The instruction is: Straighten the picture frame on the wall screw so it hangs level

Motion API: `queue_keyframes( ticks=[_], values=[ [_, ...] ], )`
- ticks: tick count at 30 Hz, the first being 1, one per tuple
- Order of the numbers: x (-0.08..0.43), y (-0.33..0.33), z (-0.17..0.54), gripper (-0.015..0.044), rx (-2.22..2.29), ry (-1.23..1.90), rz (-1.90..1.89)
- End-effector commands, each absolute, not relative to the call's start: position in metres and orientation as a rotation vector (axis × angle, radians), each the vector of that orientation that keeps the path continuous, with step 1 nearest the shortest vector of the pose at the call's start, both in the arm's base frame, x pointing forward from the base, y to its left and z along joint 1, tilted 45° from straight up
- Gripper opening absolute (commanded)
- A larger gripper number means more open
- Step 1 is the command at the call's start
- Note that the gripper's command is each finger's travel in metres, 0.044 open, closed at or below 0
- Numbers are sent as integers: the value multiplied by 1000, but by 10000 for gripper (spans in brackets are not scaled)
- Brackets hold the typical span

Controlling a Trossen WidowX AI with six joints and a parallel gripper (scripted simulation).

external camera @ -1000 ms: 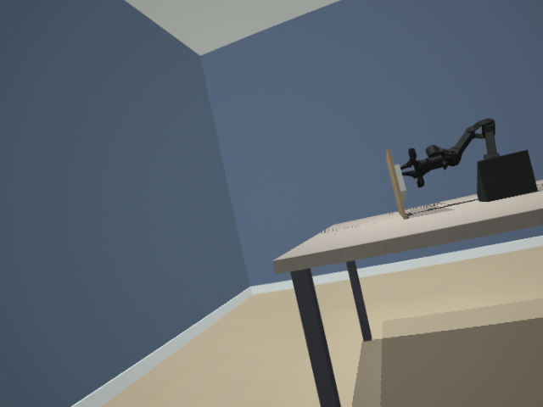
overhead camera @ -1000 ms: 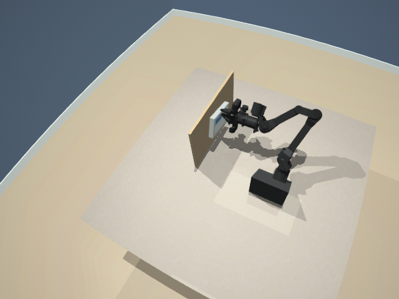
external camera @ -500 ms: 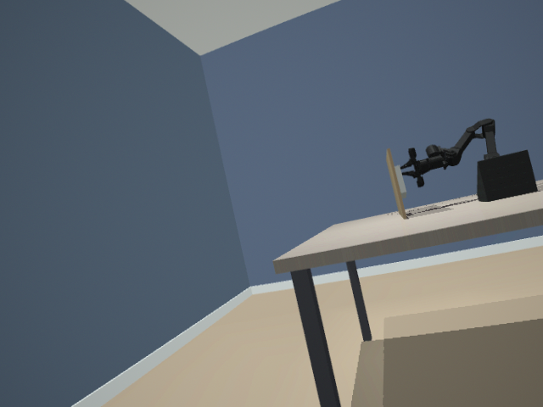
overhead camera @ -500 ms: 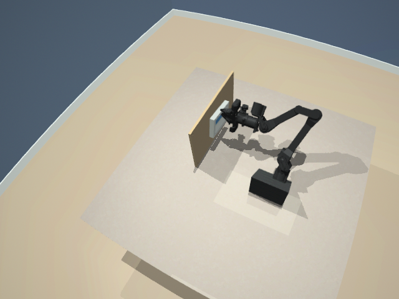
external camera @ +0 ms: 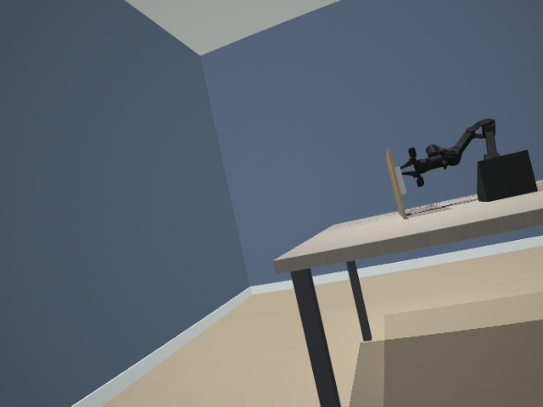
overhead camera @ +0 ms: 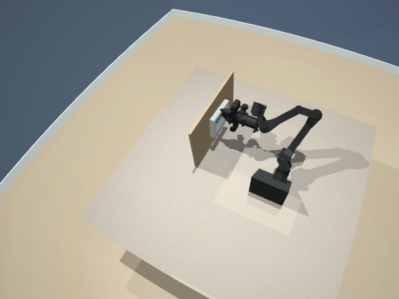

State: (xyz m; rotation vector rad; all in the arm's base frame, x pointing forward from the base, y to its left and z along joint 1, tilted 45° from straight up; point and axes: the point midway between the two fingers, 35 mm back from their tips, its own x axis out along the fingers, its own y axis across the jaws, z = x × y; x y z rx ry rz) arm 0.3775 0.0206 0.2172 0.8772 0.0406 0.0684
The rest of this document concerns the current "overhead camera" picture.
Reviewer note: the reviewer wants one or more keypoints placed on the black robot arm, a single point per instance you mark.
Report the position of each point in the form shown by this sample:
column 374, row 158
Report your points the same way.
column 282, row 171

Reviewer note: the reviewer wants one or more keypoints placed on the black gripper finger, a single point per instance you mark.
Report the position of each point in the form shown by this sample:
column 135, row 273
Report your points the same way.
column 227, row 117
column 226, row 111

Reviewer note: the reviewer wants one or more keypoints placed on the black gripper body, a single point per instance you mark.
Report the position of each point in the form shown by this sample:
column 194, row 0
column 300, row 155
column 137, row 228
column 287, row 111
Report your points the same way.
column 238, row 117

